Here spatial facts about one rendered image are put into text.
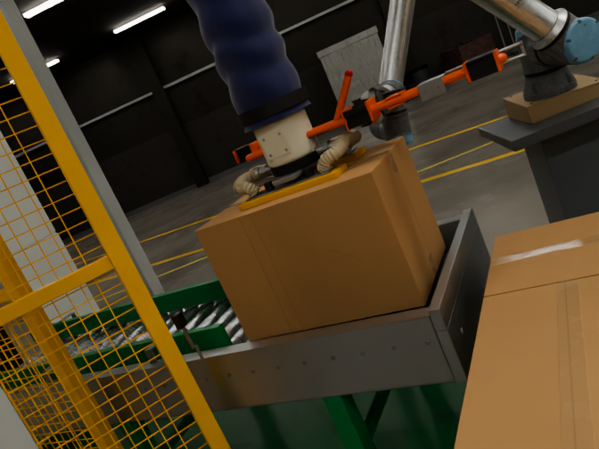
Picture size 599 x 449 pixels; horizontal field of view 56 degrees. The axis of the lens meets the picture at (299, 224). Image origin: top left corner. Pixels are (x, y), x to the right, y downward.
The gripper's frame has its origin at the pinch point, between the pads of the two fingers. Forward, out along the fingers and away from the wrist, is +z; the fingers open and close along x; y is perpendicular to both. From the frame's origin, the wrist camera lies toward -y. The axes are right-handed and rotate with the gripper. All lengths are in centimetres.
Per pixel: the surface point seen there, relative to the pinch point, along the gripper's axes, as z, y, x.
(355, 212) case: 20.6, 6.7, -22.3
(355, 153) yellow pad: -5.3, 10.8, -11.1
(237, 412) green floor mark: -21, 116, -109
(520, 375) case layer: 56, -28, -54
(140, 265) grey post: -159, 272, -62
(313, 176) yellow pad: 12.9, 18.0, -10.9
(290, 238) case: 20.9, 28.2, -24.3
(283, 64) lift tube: 2.4, 18.3, 21.0
